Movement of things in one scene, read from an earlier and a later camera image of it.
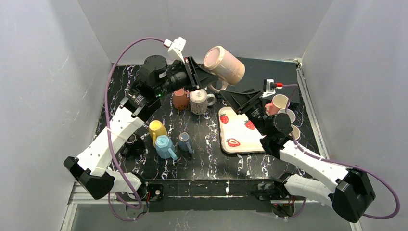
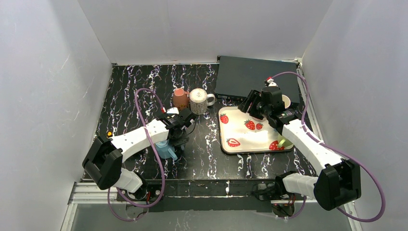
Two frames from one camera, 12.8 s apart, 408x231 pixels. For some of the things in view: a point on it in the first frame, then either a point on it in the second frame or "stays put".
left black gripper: (192, 73) to (180, 137)
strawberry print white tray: (237, 133) stays put
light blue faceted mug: (165, 147) stays put
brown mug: (181, 98) stays put
